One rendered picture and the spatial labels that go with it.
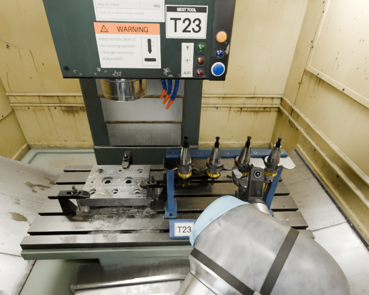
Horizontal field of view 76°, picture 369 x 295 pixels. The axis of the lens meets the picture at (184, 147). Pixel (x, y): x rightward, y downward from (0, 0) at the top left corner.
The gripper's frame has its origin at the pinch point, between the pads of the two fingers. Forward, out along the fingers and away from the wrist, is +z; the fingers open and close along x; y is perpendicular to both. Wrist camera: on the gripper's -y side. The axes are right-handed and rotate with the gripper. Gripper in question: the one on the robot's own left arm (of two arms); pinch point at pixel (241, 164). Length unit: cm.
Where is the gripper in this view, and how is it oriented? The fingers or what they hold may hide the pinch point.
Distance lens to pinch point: 94.0
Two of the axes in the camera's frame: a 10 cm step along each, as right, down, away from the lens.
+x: 10.0, 0.0, 0.5
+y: -0.4, 8.1, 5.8
